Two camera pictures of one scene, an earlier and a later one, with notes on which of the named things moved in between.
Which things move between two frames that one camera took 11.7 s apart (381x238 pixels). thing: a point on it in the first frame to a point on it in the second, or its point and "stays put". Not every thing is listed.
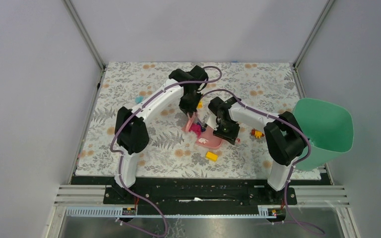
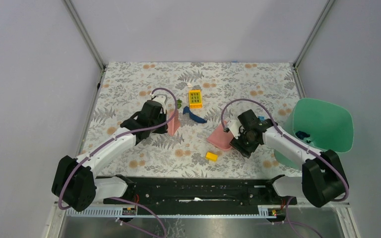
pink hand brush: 189,121 to 174,124
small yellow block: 211,156 stays put
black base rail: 200,190 stays put
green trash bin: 329,128 stays put
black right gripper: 231,137 to 237,144
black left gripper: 190,109 to 162,130
